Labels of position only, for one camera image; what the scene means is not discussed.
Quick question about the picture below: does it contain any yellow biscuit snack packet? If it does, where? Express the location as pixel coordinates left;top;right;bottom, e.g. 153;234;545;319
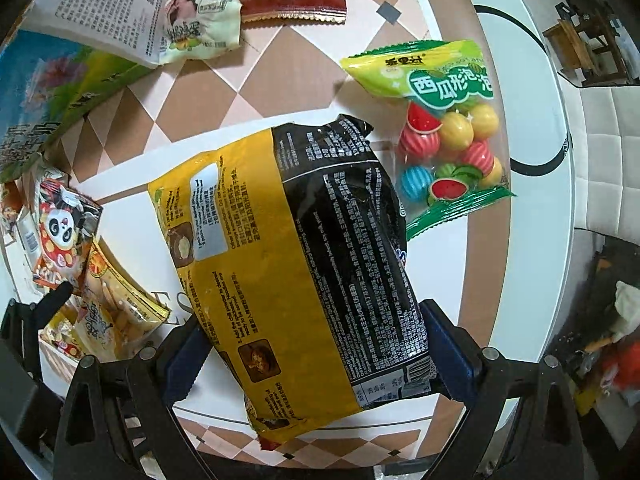
40;238;170;363

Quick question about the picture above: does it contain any panda print snack packet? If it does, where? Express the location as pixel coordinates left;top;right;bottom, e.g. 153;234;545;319
34;178;103;295

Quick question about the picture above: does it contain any pale green snack packet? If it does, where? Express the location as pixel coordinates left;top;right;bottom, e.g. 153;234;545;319
158;0;242;65

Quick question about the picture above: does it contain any wooden stool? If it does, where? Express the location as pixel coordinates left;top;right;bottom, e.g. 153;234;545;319
542;2;639;87

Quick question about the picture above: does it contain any red and white toy pile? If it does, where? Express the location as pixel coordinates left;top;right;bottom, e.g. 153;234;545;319
574;280;639;416

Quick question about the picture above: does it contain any green watermelon gum candy bag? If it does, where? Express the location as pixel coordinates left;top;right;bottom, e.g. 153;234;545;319
340;39;512;238

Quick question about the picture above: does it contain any orange snack packet far left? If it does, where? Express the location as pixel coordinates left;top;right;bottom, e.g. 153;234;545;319
1;181;23;240

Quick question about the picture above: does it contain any yellow and black snack bag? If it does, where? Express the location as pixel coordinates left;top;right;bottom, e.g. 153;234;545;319
148;115;437;450

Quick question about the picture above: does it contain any blue green milk carton box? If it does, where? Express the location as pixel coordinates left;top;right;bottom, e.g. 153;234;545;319
1;0;168;181

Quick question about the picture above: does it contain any white padded chair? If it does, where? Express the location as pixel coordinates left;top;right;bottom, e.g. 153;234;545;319
560;78;640;245

